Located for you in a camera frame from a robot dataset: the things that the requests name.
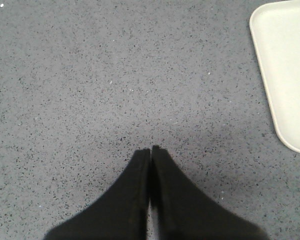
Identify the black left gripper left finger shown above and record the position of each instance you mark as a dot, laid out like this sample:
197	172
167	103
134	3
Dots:
119	214

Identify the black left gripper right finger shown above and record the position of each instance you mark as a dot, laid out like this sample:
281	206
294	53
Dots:
185	213

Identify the cream rectangular plastic tray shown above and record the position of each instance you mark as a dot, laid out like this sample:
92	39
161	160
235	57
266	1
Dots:
275	32

